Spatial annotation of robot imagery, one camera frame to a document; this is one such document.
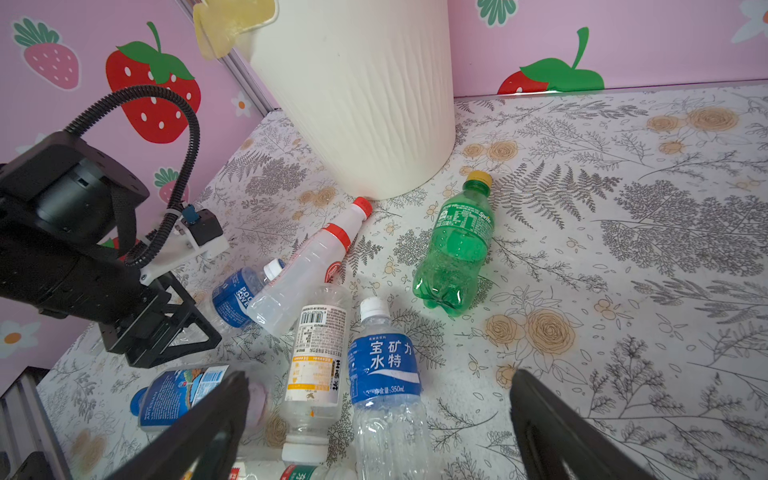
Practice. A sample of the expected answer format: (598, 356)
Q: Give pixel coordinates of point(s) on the blue cap bottle blue label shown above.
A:
(175, 391)

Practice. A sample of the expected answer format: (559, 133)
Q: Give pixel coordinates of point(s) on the small bottle red green label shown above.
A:
(283, 471)

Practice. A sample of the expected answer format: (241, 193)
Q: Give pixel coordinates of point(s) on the clear bottle orange white label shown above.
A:
(313, 400)

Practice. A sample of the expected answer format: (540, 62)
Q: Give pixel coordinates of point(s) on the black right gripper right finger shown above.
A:
(554, 440)

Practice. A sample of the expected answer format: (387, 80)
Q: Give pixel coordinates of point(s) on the yellow bin liner bag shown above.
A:
(219, 23)

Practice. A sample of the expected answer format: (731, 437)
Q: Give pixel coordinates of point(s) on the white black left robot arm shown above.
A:
(67, 222)

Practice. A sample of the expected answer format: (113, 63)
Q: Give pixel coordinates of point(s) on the aluminium frame rail front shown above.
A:
(29, 446)

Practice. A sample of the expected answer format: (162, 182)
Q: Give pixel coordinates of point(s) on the clear bottle blue Chinese label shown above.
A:
(392, 438)

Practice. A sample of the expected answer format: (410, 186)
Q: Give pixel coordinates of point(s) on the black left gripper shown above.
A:
(150, 324)

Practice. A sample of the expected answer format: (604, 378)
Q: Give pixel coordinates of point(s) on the green soda bottle yellow cap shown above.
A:
(448, 276)

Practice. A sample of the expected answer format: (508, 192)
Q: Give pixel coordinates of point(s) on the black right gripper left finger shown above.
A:
(204, 441)

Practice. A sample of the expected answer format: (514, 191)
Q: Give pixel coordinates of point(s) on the cream plastic waste bin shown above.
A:
(368, 85)

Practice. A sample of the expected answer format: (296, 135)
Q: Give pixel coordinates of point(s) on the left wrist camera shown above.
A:
(197, 233)

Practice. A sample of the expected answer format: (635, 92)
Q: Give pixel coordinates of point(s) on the white bottle red cap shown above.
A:
(276, 307)

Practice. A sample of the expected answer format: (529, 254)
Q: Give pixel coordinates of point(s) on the left aluminium corner post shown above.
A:
(236, 62)

